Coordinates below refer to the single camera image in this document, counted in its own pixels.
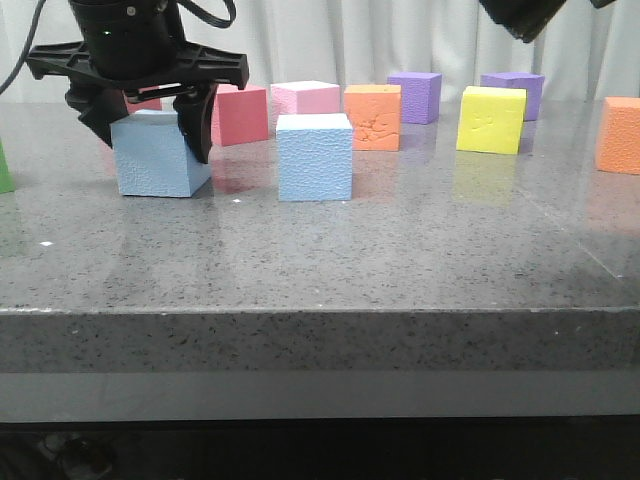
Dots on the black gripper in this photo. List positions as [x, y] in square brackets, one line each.
[139, 48]

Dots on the light blue foam cube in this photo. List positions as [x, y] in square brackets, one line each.
[153, 158]
[315, 157]

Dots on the red foam cube far left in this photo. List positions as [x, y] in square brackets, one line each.
[153, 104]

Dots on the red foam cube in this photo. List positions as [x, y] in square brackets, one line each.
[240, 116]
[153, 104]

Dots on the pink foam cube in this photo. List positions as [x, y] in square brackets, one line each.
[304, 97]

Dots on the green foam cube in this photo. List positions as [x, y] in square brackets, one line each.
[6, 180]

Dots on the orange cracked foam cube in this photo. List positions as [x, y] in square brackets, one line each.
[375, 114]

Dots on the purple foam cube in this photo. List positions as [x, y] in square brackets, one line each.
[420, 96]
[531, 83]

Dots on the yellow foam cube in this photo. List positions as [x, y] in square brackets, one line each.
[491, 120]

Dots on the orange foam cube far right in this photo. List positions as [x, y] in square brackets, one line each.
[617, 146]

